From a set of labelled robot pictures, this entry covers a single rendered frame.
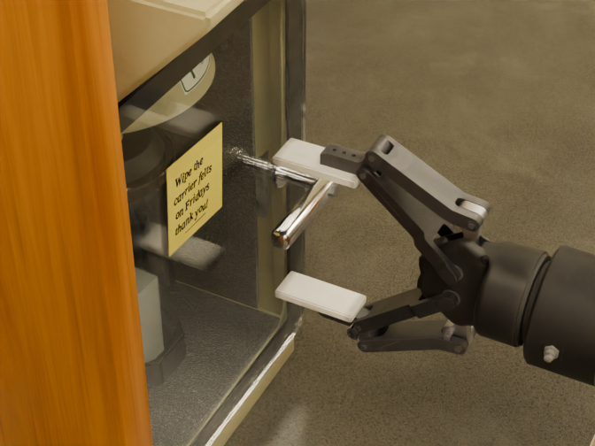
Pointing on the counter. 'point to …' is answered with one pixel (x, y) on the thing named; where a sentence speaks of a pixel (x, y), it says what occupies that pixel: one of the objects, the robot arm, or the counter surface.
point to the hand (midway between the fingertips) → (295, 223)
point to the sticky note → (194, 188)
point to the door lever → (320, 193)
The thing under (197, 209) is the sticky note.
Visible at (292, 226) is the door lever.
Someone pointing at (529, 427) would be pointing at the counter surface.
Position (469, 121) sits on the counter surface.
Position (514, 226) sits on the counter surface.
